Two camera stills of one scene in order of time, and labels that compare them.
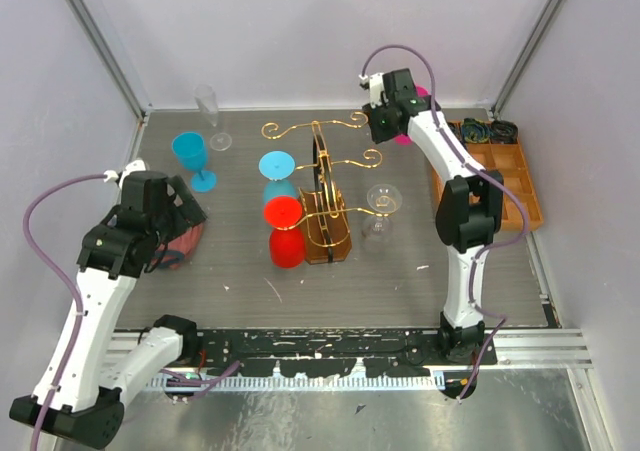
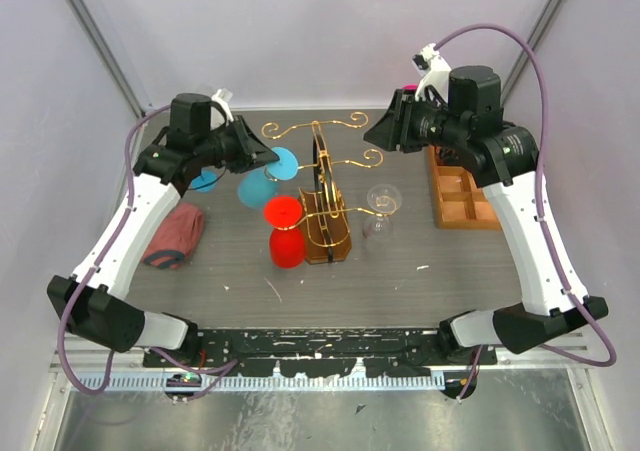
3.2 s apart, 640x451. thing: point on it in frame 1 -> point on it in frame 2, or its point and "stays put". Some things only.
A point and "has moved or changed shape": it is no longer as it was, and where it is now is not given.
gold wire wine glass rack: [323, 215] stays put
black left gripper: [188, 214] -> [252, 149]
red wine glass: [287, 247] stays put
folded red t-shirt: [179, 249] stays put
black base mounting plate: [378, 352] stays put
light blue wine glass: [277, 166] has moved or changed shape
